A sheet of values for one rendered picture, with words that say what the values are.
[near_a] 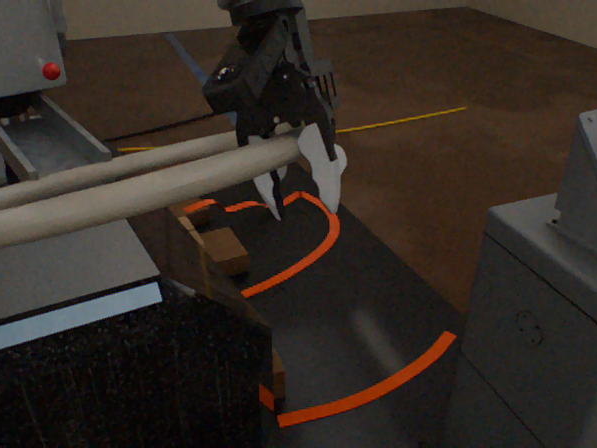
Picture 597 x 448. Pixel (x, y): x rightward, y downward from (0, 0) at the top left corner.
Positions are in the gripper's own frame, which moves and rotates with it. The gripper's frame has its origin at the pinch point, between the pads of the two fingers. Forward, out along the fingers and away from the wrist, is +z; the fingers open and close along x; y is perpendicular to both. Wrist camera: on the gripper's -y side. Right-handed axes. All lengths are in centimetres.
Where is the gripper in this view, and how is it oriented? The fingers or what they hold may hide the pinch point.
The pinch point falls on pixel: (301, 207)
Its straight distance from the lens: 58.4
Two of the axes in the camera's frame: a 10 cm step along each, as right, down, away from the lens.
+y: 4.3, -2.9, 8.5
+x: -8.7, 1.0, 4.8
